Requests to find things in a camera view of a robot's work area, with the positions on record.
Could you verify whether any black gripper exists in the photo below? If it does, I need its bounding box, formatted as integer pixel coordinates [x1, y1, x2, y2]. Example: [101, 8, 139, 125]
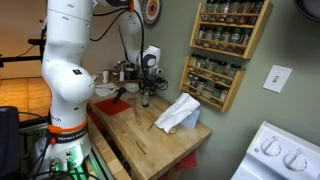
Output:
[140, 76, 165, 96]

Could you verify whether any small white bottle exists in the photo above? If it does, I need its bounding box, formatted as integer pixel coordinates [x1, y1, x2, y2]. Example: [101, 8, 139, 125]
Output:
[102, 70, 110, 85]

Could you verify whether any black monitor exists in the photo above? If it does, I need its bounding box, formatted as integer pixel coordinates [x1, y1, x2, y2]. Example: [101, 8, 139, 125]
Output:
[0, 105, 21, 178]

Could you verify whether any white stove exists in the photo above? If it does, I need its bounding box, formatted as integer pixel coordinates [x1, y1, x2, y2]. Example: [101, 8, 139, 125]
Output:
[230, 120, 320, 180]

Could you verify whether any white bowl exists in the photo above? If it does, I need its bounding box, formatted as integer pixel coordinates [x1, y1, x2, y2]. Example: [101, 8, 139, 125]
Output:
[123, 82, 141, 94]

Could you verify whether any wooden spice rack small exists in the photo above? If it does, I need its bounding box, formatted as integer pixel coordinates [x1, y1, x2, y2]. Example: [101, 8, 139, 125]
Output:
[178, 54, 247, 113]

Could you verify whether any dark jar white label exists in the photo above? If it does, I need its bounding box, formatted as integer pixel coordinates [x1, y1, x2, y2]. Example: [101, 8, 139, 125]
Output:
[125, 67, 135, 81]

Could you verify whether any clear drinking glass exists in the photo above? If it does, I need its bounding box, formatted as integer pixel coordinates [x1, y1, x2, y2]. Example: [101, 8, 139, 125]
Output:
[141, 91, 151, 105]

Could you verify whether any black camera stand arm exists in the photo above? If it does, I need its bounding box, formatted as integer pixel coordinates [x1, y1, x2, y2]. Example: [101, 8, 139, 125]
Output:
[0, 38, 45, 68]

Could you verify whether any wooden cooking spoon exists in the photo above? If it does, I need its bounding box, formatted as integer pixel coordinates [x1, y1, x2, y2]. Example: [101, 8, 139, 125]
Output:
[127, 97, 143, 126]

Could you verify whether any glass spice jar dark lid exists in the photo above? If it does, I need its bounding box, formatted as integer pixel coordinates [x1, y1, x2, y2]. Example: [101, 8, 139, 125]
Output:
[213, 0, 223, 24]
[229, 28, 242, 54]
[214, 60, 228, 82]
[218, 88, 229, 104]
[228, 0, 240, 24]
[238, 0, 252, 25]
[185, 73, 194, 88]
[205, 0, 214, 23]
[250, 0, 264, 26]
[196, 78, 207, 94]
[220, 0, 231, 24]
[239, 28, 253, 55]
[227, 63, 242, 85]
[196, 26, 206, 47]
[212, 27, 223, 50]
[205, 58, 216, 78]
[203, 27, 214, 49]
[197, 56, 208, 75]
[220, 28, 232, 52]
[191, 75, 200, 92]
[189, 54, 200, 73]
[211, 83, 225, 103]

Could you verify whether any wooden spice rack large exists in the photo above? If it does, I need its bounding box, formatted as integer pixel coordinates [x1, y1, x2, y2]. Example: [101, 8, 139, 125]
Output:
[189, 0, 274, 61]

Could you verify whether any black spatula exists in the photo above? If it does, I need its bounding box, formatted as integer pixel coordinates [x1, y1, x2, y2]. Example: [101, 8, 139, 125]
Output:
[112, 87, 128, 105]

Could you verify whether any red hanging cloth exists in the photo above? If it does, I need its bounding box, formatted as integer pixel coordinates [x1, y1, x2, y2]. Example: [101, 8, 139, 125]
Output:
[175, 150, 198, 171]

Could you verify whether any white cloth towel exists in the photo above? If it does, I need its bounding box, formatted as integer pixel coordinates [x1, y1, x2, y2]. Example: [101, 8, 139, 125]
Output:
[154, 92, 201, 134]

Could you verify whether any pale blue paper card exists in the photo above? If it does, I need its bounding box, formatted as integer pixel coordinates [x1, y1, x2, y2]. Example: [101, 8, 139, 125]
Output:
[179, 108, 201, 130]

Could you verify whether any patterned decorative wall plate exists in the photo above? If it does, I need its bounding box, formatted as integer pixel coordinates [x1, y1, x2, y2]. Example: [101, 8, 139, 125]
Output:
[141, 0, 163, 26]

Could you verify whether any dark hanging pan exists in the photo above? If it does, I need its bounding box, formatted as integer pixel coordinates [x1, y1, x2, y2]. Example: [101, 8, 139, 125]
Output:
[293, 0, 320, 23]

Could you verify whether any white paper napkin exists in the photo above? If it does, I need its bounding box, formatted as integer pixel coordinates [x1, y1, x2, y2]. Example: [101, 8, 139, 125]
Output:
[94, 82, 119, 98]

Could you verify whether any red cutting mat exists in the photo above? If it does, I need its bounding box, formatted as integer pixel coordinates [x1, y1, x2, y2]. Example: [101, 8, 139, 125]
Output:
[93, 97, 133, 117]

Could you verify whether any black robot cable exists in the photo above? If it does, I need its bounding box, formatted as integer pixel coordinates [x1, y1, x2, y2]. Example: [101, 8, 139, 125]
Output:
[89, 6, 148, 81]

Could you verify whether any white stove knob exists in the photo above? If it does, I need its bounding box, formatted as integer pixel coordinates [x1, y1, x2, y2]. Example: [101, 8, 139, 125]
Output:
[260, 138, 282, 157]
[283, 151, 308, 173]

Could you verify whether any white light switch plate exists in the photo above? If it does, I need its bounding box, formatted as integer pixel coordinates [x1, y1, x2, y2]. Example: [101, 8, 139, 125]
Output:
[262, 64, 293, 94]

